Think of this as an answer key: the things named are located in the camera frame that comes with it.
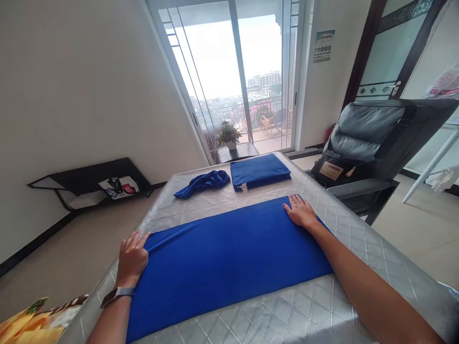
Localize person's left hand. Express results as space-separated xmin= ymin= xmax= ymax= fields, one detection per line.
xmin=119 ymin=230 xmax=152 ymax=279

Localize person's right hand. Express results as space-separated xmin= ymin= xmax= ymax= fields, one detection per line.
xmin=283 ymin=193 xmax=322 ymax=230

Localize person's left fingers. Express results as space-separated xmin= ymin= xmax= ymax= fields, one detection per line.
xmin=120 ymin=230 xmax=145 ymax=251

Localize person's right fingers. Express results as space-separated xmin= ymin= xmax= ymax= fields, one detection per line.
xmin=283 ymin=193 xmax=310 ymax=215

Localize large blue towel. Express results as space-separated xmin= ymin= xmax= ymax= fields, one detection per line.
xmin=125 ymin=194 xmax=335 ymax=344

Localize stack of folded blue towels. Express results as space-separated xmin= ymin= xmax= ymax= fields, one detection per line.
xmin=229 ymin=153 xmax=292 ymax=194

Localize white printed tote bag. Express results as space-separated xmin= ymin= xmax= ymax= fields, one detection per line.
xmin=98 ymin=176 xmax=139 ymax=198

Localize small dark side table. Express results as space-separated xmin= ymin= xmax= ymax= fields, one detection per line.
xmin=215 ymin=143 xmax=260 ymax=165

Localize crumpled blue towel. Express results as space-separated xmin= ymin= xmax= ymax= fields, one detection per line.
xmin=173 ymin=170 xmax=231 ymax=199

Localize wooden rocking chair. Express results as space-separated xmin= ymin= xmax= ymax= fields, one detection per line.
xmin=260 ymin=107 xmax=292 ymax=138

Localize grey padded recliner chair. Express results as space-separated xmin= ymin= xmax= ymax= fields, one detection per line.
xmin=283 ymin=98 xmax=459 ymax=226

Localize potted plant in white pot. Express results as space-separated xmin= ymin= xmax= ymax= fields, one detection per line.
xmin=216 ymin=120 xmax=244 ymax=151

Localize silver quilted table cover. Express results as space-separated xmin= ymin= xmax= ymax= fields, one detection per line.
xmin=54 ymin=150 xmax=459 ymax=344

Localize person's body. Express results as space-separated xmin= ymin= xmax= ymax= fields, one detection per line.
xmin=0 ymin=293 xmax=89 ymax=344

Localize white table leg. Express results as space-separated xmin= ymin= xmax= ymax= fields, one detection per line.
xmin=402 ymin=125 xmax=459 ymax=204

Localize sliding glass balcony door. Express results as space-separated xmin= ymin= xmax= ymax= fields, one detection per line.
xmin=145 ymin=0 xmax=316 ymax=165

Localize dark framed glass door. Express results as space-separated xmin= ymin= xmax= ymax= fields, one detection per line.
xmin=342 ymin=0 xmax=451 ymax=105

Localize white plastic bag with pink print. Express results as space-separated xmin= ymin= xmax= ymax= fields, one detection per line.
xmin=424 ymin=68 xmax=459 ymax=100

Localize black folded frame rack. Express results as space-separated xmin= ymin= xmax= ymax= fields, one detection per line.
xmin=27 ymin=157 xmax=153 ymax=211

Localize green wall poster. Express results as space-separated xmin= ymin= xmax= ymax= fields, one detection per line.
xmin=312 ymin=30 xmax=336 ymax=64

